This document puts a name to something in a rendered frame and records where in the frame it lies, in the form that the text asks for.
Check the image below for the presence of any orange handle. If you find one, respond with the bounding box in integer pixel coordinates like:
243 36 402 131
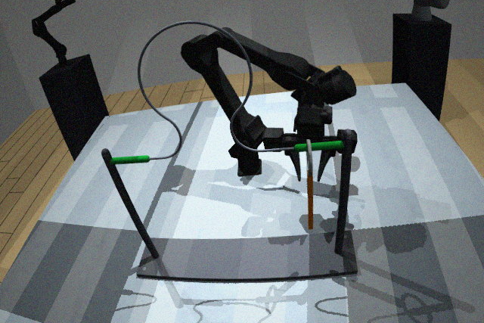
306 139 313 229

